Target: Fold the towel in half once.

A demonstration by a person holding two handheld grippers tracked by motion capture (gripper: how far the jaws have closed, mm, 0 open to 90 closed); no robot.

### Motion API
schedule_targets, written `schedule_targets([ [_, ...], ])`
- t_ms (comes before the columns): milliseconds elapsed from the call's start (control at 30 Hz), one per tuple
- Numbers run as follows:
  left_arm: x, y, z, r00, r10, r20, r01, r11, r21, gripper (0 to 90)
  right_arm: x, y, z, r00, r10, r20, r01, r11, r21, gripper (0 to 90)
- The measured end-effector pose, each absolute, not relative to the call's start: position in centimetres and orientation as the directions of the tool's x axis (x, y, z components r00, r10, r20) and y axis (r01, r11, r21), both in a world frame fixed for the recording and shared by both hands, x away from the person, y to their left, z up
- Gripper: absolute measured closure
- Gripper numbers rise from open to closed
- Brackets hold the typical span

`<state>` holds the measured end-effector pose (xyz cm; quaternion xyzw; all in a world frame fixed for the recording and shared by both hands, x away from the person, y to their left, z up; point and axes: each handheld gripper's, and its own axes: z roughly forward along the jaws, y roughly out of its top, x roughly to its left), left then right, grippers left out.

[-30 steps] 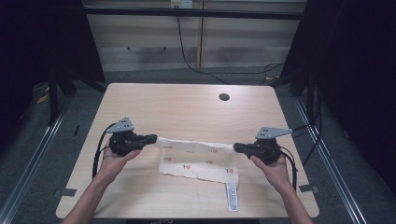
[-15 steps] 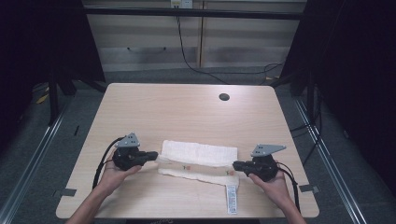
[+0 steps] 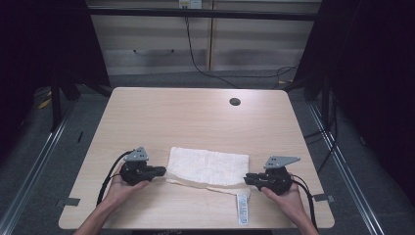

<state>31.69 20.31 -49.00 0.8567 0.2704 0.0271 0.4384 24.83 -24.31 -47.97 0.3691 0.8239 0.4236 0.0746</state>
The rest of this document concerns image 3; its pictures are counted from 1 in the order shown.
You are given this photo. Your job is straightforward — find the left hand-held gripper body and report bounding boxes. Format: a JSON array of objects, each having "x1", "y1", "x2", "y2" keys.
[{"x1": 119, "y1": 146, "x2": 155, "y2": 187}]

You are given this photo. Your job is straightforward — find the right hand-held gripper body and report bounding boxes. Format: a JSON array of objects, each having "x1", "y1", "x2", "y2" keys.
[{"x1": 258, "y1": 155, "x2": 301, "y2": 197}]

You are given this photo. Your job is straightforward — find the white towel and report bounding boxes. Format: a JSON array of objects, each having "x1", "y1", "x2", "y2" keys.
[{"x1": 164, "y1": 146, "x2": 252, "y2": 226}]

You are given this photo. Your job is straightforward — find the person's right hand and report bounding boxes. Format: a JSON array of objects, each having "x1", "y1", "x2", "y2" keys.
[{"x1": 260, "y1": 181, "x2": 305, "y2": 218}]

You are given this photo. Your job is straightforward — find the person's left hand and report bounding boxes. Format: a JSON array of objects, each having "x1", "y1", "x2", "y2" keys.
[{"x1": 105, "y1": 162, "x2": 151, "y2": 208}]

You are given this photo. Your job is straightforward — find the grey tape strip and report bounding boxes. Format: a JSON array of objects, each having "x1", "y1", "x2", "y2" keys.
[
  {"x1": 56, "y1": 197, "x2": 81, "y2": 208},
  {"x1": 312, "y1": 193, "x2": 336, "y2": 204}
]

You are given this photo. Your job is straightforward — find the black metal stand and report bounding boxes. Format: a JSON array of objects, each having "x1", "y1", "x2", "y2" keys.
[{"x1": 49, "y1": 73, "x2": 64, "y2": 133}]

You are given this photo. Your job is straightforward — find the black curtain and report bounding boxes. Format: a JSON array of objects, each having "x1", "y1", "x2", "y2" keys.
[
  {"x1": 293, "y1": 0, "x2": 415, "y2": 207},
  {"x1": 0, "y1": 0, "x2": 112, "y2": 158}
]

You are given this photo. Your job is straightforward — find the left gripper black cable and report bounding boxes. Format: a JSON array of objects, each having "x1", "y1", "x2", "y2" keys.
[{"x1": 96, "y1": 149, "x2": 135, "y2": 207}]

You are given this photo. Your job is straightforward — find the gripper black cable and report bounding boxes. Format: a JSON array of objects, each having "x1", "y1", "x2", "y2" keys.
[
  {"x1": 96, "y1": 149, "x2": 135, "y2": 207},
  {"x1": 291, "y1": 173, "x2": 319, "y2": 230}
]

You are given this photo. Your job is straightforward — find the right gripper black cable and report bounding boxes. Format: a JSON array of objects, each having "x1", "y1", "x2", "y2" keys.
[{"x1": 291, "y1": 173, "x2": 319, "y2": 230}]

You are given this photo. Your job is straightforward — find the black floor cables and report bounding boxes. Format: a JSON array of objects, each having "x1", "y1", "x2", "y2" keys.
[{"x1": 302, "y1": 87, "x2": 339, "y2": 174}]

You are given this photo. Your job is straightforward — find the aluminium floor rail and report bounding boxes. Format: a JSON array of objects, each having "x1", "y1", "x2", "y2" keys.
[
  {"x1": 0, "y1": 103, "x2": 78, "y2": 235},
  {"x1": 307, "y1": 103, "x2": 381, "y2": 235}
]

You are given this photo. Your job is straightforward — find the black hanging wall cable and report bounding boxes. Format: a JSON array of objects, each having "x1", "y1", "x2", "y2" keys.
[{"x1": 183, "y1": 16, "x2": 299, "y2": 90}]

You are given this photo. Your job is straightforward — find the dark cabinet handle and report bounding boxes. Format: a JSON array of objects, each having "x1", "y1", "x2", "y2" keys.
[{"x1": 132, "y1": 48, "x2": 176, "y2": 57}]

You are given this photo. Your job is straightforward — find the black horizontal frame bar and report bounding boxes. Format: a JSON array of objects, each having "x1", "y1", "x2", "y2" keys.
[{"x1": 85, "y1": 7, "x2": 323, "y2": 22}]

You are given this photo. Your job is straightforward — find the white wall socket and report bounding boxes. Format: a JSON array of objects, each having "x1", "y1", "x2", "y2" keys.
[{"x1": 178, "y1": 0, "x2": 204, "y2": 10}]

